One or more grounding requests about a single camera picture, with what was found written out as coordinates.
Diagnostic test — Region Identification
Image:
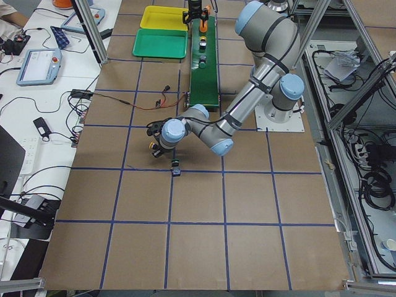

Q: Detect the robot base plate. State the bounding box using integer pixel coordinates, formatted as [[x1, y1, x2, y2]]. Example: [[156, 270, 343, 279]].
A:
[[254, 95, 305, 133]]

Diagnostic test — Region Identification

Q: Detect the black power adapter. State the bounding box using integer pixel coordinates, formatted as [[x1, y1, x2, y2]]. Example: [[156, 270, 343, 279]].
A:
[[70, 89, 93, 100]]

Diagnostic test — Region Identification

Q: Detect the yellow plastic tray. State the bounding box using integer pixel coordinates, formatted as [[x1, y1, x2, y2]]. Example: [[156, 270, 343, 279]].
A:
[[140, 6, 187, 31]]

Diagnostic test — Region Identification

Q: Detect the near teach pendant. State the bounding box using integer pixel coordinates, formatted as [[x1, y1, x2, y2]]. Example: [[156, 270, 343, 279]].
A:
[[16, 48, 62, 87]]

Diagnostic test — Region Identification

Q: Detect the far teach pendant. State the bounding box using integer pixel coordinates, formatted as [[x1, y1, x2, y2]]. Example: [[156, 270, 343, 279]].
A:
[[61, 7, 106, 35]]

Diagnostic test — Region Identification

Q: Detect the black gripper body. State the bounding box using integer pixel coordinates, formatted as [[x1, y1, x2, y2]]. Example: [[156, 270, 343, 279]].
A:
[[183, 0, 209, 21], [146, 120, 167, 139]]

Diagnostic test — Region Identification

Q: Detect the green conveyor belt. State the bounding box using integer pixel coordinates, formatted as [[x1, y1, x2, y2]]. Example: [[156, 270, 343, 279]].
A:
[[186, 16, 220, 111]]

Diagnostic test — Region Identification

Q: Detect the white power strip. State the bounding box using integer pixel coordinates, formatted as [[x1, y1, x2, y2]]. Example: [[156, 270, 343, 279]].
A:
[[20, 136, 41, 176]]

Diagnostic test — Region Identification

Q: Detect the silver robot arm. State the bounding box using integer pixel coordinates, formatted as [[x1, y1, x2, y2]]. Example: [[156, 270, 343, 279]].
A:
[[147, 1, 304, 158]]

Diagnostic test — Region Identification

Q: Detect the orange cylinder with 4680 print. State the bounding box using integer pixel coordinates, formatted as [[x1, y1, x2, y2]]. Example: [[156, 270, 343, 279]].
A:
[[199, 15, 208, 33]]

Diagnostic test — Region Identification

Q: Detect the green button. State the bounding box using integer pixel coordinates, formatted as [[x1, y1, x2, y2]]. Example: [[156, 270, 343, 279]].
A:
[[198, 55, 207, 69], [171, 158, 181, 177]]

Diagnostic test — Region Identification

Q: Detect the crumpled white paper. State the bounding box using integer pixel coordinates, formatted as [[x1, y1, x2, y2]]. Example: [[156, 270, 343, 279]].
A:
[[323, 50, 360, 82]]

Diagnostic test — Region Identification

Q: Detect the blue checked cloth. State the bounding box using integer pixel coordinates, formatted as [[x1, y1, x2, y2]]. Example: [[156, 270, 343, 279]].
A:
[[50, 26, 70, 50]]

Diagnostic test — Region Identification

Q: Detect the red black wire with board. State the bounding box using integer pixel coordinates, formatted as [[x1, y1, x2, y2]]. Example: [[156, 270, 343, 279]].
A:
[[91, 85, 186, 111]]

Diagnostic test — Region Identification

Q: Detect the black camera stand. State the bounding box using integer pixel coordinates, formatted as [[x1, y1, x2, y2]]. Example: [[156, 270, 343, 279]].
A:
[[1, 128, 61, 240]]

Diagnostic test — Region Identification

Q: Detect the paper cup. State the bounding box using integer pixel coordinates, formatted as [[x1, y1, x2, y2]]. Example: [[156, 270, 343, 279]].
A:
[[382, 239, 396, 251]]

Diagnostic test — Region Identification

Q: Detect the aluminium frame post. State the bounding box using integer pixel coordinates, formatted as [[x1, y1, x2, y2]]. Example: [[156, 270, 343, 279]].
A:
[[71, 0, 108, 65]]

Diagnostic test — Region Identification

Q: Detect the teach pendant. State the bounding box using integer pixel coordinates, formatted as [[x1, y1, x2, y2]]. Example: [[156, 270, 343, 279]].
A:
[[16, 48, 62, 87], [61, 7, 106, 35]]

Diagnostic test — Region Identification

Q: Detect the green plastic tray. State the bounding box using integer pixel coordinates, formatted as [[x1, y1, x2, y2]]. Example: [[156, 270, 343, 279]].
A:
[[132, 28, 188, 59]]

